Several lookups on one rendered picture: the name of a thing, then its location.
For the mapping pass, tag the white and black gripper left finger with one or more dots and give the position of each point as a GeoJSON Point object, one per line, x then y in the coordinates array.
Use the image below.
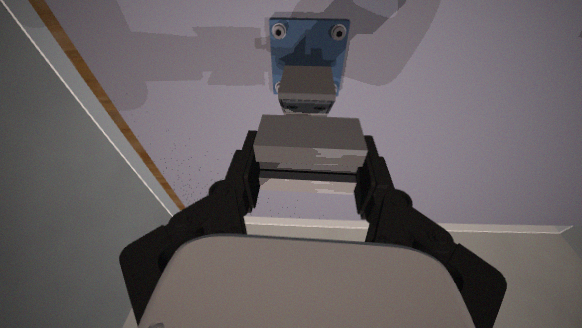
{"type": "Point", "coordinates": [222, 211]}

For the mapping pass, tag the grey rectangular block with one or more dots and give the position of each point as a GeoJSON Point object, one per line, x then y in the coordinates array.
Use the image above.
{"type": "Point", "coordinates": [309, 153]}

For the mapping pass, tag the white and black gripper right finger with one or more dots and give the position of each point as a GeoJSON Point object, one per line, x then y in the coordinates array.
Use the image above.
{"type": "Point", "coordinates": [377, 201]}

